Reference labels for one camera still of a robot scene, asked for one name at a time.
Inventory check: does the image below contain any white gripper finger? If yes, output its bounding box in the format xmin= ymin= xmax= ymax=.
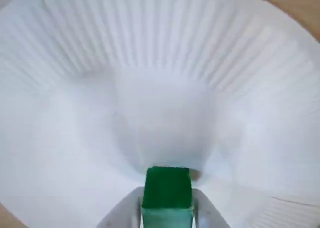
xmin=95 ymin=186 xmax=145 ymax=228
xmin=191 ymin=187 xmax=231 ymax=228

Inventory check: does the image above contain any green cube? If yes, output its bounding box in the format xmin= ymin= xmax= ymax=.
xmin=140 ymin=165 xmax=195 ymax=228

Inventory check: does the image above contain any white paper plate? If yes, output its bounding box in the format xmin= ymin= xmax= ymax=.
xmin=0 ymin=0 xmax=320 ymax=228

